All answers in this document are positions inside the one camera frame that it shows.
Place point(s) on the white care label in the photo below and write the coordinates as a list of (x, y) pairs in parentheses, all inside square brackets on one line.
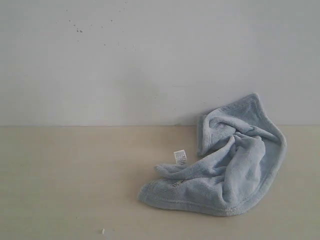
[(180, 157)]

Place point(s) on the light blue fleece towel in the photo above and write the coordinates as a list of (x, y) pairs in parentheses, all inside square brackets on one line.
[(240, 152)]

